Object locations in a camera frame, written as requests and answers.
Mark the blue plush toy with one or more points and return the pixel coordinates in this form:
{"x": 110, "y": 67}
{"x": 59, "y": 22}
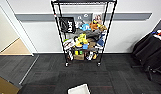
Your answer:
{"x": 85, "y": 27}

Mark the blue bag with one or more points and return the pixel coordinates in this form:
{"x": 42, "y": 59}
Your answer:
{"x": 101, "y": 40}

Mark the wooden door panel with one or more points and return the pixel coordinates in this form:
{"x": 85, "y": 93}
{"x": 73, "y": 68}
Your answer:
{"x": 5, "y": 86}

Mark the small blue box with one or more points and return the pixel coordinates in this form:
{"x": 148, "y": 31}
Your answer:
{"x": 84, "y": 46}

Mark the white door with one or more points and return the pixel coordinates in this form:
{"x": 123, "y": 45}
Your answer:
{"x": 4, "y": 30}

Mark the yellow plush toy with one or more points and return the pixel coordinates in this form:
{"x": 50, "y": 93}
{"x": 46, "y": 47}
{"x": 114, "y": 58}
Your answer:
{"x": 81, "y": 39}

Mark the black chair with garment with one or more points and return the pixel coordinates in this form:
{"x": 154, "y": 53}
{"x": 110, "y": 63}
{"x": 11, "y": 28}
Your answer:
{"x": 147, "y": 50}

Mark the white printed box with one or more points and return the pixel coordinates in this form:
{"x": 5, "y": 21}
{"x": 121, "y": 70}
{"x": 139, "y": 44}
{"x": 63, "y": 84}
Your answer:
{"x": 68, "y": 43}

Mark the box with portrait print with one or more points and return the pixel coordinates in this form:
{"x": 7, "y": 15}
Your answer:
{"x": 98, "y": 18}

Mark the grey printed box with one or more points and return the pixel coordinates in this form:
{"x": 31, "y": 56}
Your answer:
{"x": 83, "y": 18}

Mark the pale woven basket white lining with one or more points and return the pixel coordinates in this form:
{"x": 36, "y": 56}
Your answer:
{"x": 79, "y": 90}

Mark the brown cardboard box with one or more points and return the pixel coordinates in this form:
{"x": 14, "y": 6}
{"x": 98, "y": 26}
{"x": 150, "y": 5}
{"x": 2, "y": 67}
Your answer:
{"x": 79, "y": 57}

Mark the black bag white print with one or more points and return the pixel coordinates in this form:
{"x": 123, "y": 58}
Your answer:
{"x": 67, "y": 25}

